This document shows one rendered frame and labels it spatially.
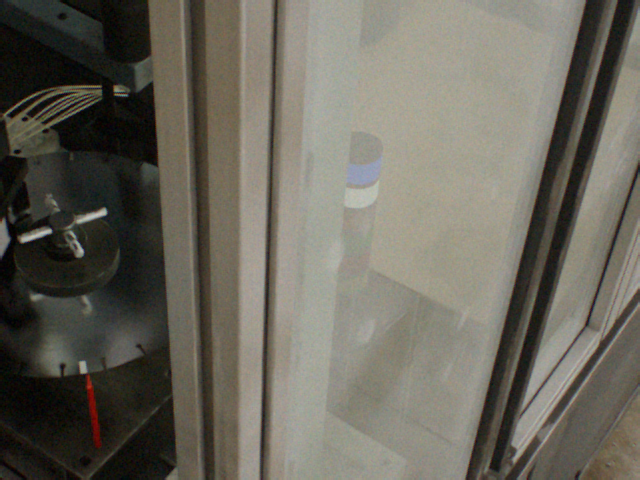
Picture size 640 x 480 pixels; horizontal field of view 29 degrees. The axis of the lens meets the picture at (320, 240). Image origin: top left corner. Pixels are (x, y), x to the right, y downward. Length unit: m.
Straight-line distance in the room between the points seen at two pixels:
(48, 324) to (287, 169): 0.79
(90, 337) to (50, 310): 0.06
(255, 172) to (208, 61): 0.06
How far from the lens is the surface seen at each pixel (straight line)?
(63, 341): 1.27
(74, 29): 1.49
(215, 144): 0.48
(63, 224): 1.30
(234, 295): 0.54
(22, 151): 1.57
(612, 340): 1.59
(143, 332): 1.27
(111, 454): 1.30
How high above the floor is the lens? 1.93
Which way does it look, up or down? 47 degrees down
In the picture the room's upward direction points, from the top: 4 degrees clockwise
